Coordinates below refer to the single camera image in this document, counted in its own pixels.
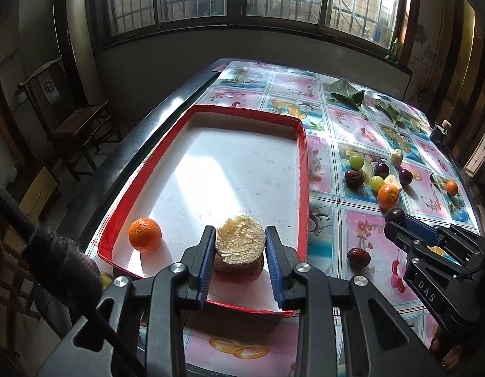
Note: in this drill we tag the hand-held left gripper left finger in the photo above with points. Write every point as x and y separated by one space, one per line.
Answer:
205 267

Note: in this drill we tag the white sign with circle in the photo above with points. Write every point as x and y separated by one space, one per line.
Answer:
51 88

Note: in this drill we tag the green bottle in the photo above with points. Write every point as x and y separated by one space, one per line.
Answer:
394 49

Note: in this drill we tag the wrinkled red date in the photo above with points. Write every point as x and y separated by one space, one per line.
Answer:
358 257
353 178

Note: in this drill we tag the dark purple plum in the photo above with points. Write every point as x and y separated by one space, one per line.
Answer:
405 176
381 169

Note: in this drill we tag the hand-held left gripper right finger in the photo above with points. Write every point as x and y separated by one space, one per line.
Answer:
274 267

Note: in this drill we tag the green leaf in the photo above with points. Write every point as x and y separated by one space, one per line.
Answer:
389 112
346 92

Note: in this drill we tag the floral plastic tablecloth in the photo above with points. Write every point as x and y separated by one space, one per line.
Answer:
344 125

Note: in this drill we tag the round crumbly cake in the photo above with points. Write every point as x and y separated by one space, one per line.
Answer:
239 243

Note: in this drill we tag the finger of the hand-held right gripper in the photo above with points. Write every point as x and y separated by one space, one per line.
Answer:
464 243
421 229

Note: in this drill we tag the small orange mandarin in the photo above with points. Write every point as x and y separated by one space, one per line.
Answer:
451 187

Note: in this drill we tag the green grape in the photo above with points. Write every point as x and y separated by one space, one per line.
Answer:
376 182
356 161

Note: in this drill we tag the pale food chunk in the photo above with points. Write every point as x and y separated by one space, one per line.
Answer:
393 182
396 158

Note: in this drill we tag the yellow wooden cabinet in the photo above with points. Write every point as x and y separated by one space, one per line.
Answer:
38 192

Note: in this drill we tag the red tray with white inside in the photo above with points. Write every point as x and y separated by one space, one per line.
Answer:
234 165

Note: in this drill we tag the dark glass bottle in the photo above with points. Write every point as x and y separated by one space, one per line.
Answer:
440 131

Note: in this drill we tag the dark wooden chair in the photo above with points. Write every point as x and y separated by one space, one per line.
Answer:
79 116

